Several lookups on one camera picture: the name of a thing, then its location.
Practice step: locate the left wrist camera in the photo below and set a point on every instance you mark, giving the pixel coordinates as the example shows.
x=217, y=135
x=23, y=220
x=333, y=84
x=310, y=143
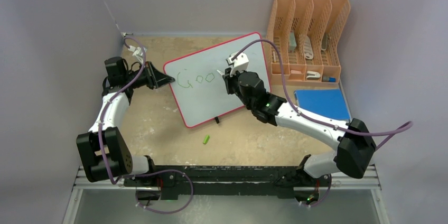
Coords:
x=137, y=53

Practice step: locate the green marker cap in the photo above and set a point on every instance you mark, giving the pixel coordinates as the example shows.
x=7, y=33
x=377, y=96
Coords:
x=206, y=139

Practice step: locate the blue notebook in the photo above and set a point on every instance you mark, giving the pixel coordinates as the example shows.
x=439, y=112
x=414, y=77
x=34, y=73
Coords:
x=329, y=103

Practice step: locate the white oval tape dispenser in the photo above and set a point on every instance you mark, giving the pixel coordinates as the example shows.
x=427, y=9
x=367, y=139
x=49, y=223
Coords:
x=308, y=51

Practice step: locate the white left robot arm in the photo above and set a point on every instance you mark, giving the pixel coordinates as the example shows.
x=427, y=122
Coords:
x=102, y=149

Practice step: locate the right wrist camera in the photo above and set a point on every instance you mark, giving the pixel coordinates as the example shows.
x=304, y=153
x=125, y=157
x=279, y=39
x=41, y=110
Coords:
x=237, y=63

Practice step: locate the green staples box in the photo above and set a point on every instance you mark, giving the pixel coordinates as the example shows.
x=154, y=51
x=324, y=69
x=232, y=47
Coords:
x=292, y=43

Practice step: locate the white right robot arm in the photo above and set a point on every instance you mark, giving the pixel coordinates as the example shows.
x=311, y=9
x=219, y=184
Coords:
x=352, y=150

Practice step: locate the orange plastic desk organizer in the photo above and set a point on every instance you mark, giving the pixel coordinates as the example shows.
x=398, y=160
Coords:
x=307, y=34

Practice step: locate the small blue grey cylinder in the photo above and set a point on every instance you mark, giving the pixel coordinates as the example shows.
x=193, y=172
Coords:
x=328, y=79

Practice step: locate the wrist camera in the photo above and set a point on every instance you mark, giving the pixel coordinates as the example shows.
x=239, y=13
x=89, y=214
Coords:
x=137, y=53
x=237, y=63

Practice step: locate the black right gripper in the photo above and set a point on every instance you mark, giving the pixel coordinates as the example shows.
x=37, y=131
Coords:
x=230, y=79

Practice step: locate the red-framed whiteboard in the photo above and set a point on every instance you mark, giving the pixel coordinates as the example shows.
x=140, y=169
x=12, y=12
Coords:
x=199, y=90

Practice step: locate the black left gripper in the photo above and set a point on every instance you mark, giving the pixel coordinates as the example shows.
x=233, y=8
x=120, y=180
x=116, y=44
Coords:
x=155, y=78

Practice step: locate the white clip in tray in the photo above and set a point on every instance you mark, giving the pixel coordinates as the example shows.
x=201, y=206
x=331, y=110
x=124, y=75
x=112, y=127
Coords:
x=312, y=75

